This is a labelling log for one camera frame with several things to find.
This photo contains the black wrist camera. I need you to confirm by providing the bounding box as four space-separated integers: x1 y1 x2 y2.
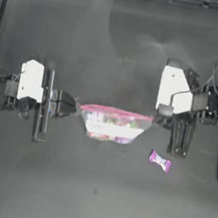
155 102 176 120

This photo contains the clear bag with pink zip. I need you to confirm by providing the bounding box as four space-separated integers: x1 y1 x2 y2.
74 100 156 151

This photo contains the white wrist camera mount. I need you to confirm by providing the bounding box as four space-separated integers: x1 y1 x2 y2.
15 57 50 104
154 64 199 118

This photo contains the black camera cable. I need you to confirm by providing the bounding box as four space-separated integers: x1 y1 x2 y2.
168 55 218 115

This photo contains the purple candy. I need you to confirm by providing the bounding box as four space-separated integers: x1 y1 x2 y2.
146 148 174 175

